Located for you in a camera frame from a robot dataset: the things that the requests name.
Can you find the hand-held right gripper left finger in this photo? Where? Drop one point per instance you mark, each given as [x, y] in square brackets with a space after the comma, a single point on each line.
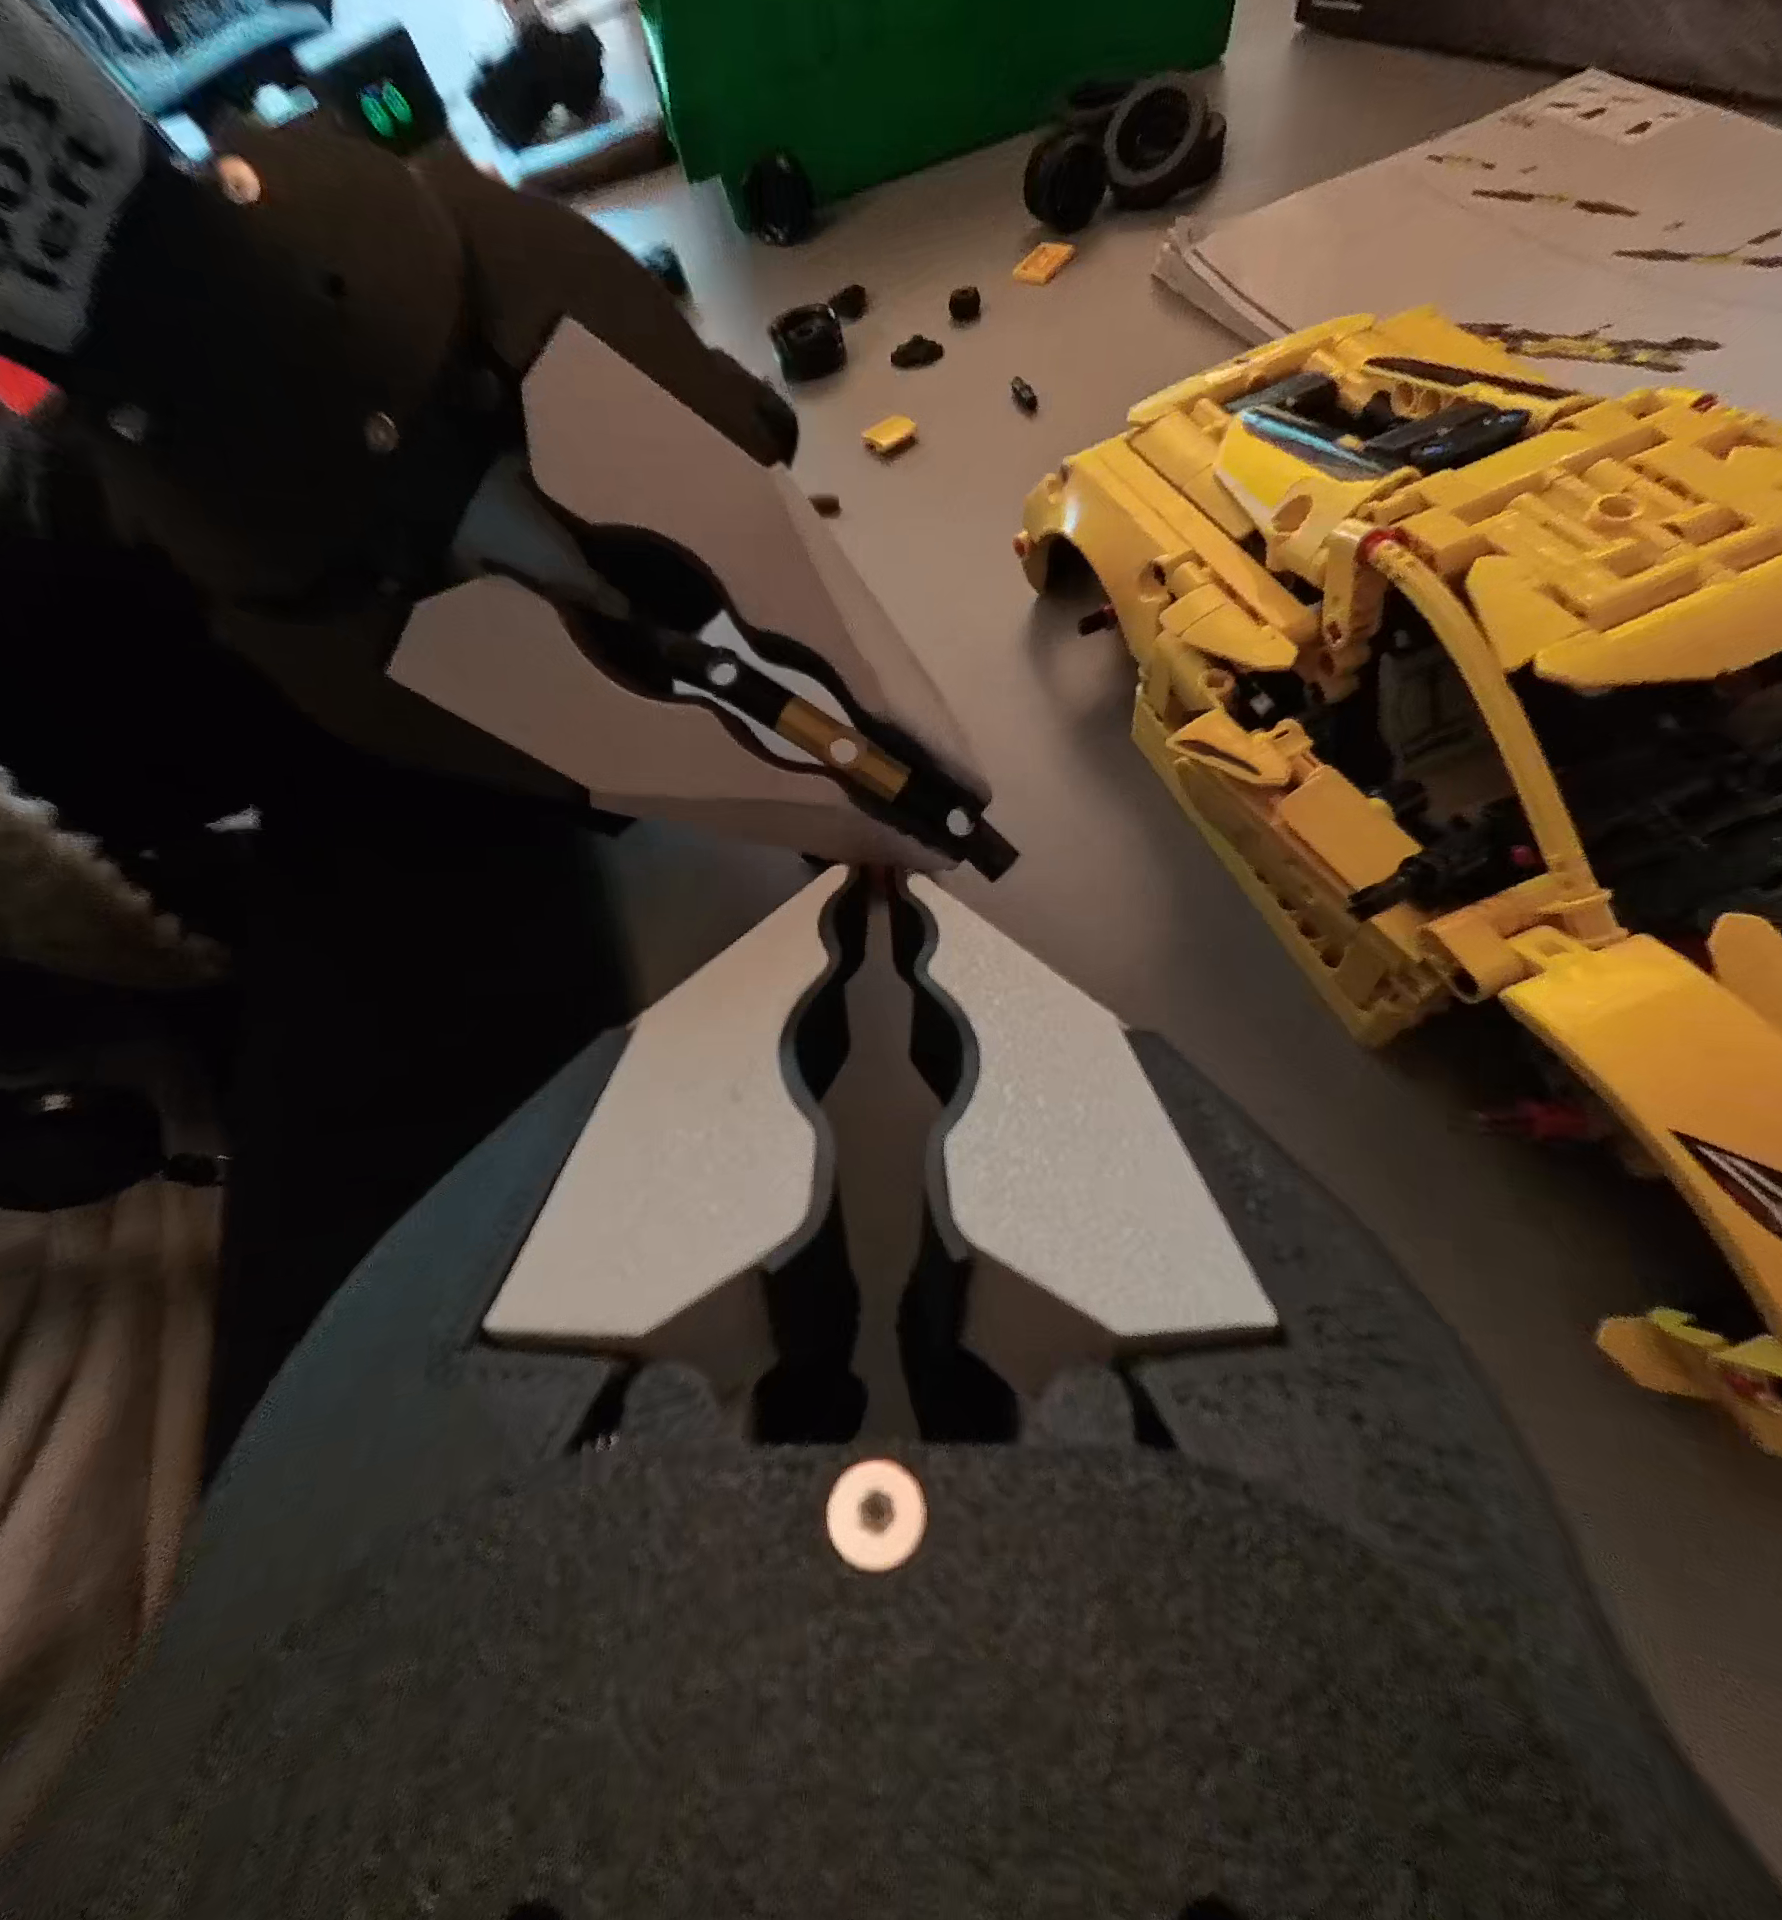
[636, 1186]

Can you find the small black bundle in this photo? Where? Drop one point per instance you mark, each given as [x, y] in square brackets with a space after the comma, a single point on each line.
[539, 74]

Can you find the black device with green display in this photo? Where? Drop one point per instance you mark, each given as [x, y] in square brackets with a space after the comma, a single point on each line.
[379, 108]

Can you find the grey desk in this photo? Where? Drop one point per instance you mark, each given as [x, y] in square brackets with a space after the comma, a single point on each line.
[1056, 976]

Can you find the building instruction booklet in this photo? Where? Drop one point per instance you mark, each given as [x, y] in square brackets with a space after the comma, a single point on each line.
[1505, 224]

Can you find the toy car set box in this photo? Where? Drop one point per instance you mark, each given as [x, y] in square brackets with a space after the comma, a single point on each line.
[1581, 38]

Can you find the pile of black yellow bricks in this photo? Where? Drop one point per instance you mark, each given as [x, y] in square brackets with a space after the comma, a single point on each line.
[888, 437]

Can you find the yellow toy brick car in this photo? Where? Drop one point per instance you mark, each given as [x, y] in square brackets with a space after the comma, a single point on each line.
[1581, 496]

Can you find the yellow pin connector brick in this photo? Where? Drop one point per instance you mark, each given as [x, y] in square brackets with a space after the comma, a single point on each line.
[831, 747]

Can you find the black toy tire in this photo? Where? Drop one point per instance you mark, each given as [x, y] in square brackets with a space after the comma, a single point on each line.
[804, 341]
[1063, 179]
[777, 196]
[1161, 143]

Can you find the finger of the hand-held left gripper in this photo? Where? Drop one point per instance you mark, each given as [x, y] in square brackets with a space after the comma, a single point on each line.
[770, 555]
[561, 706]

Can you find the green plastic bin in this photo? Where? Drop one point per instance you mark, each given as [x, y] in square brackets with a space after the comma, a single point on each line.
[950, 74]

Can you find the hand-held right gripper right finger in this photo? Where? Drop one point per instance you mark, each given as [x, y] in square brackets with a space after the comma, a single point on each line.
[1115, 1186]

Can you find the person's left forearm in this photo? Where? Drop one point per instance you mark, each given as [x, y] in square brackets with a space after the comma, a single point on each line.
[426, 931]

